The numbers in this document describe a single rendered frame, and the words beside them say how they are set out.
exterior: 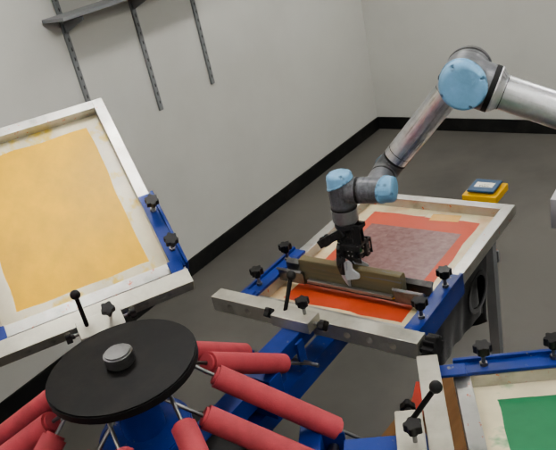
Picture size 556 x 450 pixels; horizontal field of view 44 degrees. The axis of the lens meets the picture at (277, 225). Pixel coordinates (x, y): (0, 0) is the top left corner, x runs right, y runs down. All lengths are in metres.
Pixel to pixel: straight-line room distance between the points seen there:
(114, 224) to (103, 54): 1.81
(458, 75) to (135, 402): 1.02
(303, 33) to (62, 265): 3.51
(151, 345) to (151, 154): 2.77
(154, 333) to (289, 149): 3.80
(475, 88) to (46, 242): 1.35
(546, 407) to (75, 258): 1.39
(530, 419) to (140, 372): 0.86
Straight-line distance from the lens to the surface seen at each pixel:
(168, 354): 1.43
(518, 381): 1.77
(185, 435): 1.35
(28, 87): 3.66
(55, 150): 2.51
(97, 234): 2.26
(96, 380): 1.44
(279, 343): 1.85
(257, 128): 4.89
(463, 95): 1.72
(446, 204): 2.54
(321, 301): 2.14
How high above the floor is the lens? 2.11
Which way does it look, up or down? 26 degrees down
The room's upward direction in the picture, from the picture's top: 13 degrees counter-clockwise
